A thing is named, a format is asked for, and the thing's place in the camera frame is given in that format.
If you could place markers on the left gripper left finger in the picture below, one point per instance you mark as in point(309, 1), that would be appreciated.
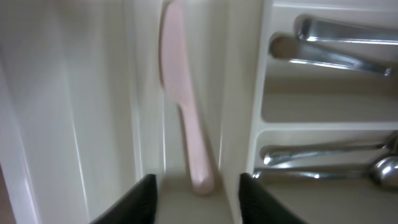
point(137, 206)

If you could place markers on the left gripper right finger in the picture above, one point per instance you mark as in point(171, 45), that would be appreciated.
point(258, 206)

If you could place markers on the metal spoon bottom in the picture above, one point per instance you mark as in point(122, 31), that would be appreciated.
point(382, 172)

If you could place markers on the metal spoon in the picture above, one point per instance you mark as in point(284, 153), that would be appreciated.
point(273, 155)
point(382, 172)

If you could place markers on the pink plastic knife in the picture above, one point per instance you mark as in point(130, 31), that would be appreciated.
point(177, 83)

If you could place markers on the white plastic cutlery tray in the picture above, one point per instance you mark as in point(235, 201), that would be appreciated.
point(84, 116)

